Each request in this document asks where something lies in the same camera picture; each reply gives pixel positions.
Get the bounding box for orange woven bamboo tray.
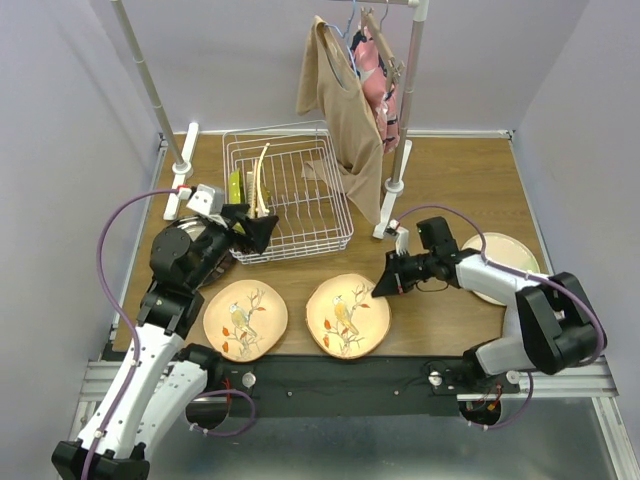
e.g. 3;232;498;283
242;170;257;218

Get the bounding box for blue wire hanger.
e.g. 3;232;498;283
325;0;359;79

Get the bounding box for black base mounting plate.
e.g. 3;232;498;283
186;354;520;427

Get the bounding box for wooden clip hanger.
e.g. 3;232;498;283
360;1;405;91

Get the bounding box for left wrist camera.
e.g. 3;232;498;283
177;184;225;220

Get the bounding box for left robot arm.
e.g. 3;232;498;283
52;204;278;479

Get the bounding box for white clothes rack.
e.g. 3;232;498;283
111;0;430;239

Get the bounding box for green polka dot plate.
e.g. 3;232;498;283
228;169;245;204

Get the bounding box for green yellow woven mat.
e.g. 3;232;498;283
250;142;270;219

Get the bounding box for white leaf pattern plate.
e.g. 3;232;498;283
461;232;541;306

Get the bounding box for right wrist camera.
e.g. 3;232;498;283
385;219;409;255

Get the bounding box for bird pattern plate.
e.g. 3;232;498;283
203;280;289;363
306;273;391;360

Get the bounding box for white wire dish rack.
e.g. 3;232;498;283
222;120;354;265

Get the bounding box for grey folded cloth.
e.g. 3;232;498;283
502;306;522;341

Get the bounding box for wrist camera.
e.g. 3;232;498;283
177;184;225;220
385;219;409;255

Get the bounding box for black rimmed striped plate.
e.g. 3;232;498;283
168;216;236;288

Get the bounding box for beige t-shirt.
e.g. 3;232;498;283
296;15;384;225

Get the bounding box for pink patterned garment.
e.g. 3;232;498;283
350;27;400;154

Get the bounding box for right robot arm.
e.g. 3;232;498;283
372;217;607;392

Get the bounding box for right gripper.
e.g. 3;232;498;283
371;247;436;295

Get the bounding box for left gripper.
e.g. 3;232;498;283
187;202;279;290

